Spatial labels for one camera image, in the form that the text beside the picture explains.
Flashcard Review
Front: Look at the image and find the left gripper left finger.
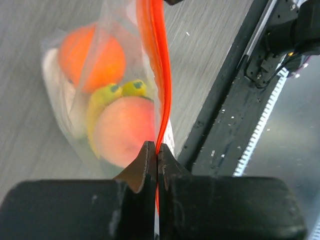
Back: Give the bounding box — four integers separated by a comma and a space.
0, 141, 157, 240

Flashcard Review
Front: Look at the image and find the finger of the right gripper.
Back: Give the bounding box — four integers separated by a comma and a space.
164, 0, 183, 6

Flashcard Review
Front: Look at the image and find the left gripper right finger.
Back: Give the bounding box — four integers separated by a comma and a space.
157, 144, 308, 240

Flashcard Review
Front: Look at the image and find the pink toy peach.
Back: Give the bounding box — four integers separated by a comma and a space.
93, 96, 156, 168

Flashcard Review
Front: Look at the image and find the yellow toy banana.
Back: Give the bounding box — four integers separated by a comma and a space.
85, 79, 147, 159

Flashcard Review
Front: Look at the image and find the clear orange zip top bag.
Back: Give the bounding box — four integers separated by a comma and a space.
41, 0, 177, 216

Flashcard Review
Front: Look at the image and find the orange toy orange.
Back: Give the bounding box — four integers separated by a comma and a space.
58, 23, 126, 93

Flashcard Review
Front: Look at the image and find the white toy radish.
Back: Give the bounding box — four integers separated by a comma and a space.
41, 48, 89, 140

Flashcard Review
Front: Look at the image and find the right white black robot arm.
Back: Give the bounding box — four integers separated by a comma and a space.
230, 0, 320, 59

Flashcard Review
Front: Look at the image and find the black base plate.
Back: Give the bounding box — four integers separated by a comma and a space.
176, 0, 301, 177

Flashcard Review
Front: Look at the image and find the white slotted cable duct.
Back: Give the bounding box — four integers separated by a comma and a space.
233, 67, 289, 177

